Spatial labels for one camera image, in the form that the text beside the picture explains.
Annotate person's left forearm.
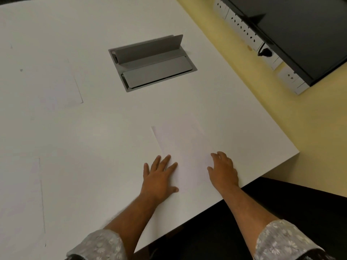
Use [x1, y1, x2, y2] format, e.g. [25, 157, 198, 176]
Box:
[103, 195, 162, 253]

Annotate grey table cable box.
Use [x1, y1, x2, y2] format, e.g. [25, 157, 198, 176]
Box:
[108, 34, 198, 93]

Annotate white wall socket strip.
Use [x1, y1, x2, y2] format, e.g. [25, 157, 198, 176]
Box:
[213, 0, 284, 70]

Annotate grey raised flap lid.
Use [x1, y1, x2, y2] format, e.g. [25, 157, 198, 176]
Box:
[112, 34, 187, 65]

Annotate person's right hand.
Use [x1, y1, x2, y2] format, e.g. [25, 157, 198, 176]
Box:
[207, 151, 240, 195]

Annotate white paper sheet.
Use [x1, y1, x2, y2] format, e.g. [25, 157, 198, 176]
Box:
[151, 123, 217, 195]
[0, 157, 47, 248]
[0, 58, 84, 107]

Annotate grey floral shirt sleeve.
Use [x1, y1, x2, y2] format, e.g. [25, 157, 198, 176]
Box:
[253, 219, 337, 260]
[65, 229, 128, 260]

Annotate grey flat flap lid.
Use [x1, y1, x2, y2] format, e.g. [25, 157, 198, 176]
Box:
[121, 56, 193, 89]

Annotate black monitor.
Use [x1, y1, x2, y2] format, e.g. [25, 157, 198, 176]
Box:
[222, 0, 347, 86]

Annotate white single wall socket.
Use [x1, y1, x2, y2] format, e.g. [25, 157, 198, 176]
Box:
[277, 66, 311, 95]

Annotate black trousers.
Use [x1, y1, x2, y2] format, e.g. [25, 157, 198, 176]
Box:
[133, 177, 347, 260]

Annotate person's left hand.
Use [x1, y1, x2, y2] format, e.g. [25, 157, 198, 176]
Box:
[139, 155, 179, 205]

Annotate person's right forearm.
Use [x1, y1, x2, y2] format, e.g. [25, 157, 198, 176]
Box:
[220, 186, 281, 256]

